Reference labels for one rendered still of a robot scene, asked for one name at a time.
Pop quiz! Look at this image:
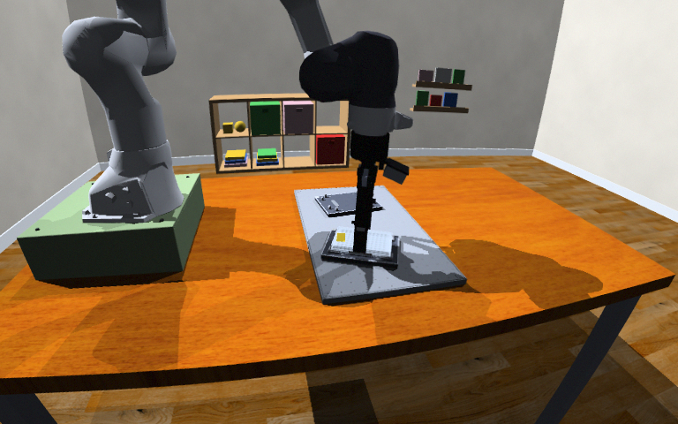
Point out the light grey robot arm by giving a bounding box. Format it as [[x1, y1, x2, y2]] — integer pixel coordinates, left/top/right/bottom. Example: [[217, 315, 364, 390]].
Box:
[[62, 0, 413, 223]]

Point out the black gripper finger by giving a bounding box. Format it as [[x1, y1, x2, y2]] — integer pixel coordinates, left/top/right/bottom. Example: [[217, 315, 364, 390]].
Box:
[[351, 168, 377, 254], [358, 164, 378, 230]]

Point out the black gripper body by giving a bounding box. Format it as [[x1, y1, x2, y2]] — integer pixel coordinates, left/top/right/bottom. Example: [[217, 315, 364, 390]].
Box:
[[350, 130, 389, 178]]

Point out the clear rectangular plastic lid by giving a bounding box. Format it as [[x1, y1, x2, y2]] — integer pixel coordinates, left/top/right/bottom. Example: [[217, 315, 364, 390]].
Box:
[[331, 226, 392, 255]]

